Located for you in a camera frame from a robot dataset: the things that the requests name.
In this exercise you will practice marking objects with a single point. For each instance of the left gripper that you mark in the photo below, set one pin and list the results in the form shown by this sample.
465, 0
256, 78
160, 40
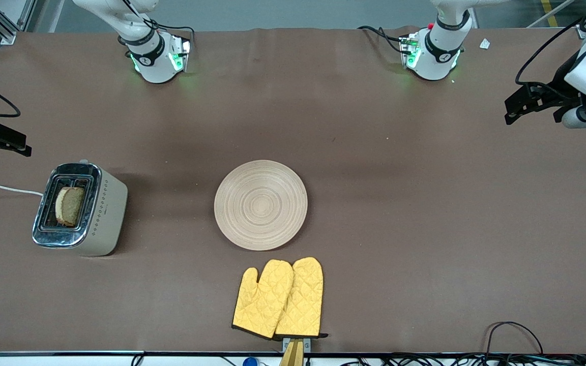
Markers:
560, 81

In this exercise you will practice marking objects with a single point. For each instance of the brown crust bread slice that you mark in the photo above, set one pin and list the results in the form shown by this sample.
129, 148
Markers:
70, 206

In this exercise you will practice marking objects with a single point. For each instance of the round light wooden plate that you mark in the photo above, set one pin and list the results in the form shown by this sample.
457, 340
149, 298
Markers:
261, 205

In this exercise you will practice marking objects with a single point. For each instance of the beige chrome two-slot toaster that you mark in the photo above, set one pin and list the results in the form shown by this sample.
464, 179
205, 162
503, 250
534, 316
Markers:
105, 213

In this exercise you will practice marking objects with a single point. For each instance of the small white paper scrap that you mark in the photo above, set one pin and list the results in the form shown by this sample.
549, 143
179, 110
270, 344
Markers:
485, 43

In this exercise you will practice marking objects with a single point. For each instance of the brown table cover mat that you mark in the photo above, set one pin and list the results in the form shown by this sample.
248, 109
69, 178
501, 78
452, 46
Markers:
425, 203

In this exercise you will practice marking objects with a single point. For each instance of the yellow quilted oven mitt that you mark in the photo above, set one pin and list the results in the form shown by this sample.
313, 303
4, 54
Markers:
260, 302
300, 300

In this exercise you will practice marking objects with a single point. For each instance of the blue round cap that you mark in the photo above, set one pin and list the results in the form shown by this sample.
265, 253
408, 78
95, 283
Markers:
250, 362

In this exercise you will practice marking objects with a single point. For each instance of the small metal bracket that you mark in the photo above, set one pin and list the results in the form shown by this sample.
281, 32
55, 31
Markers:
307, 344

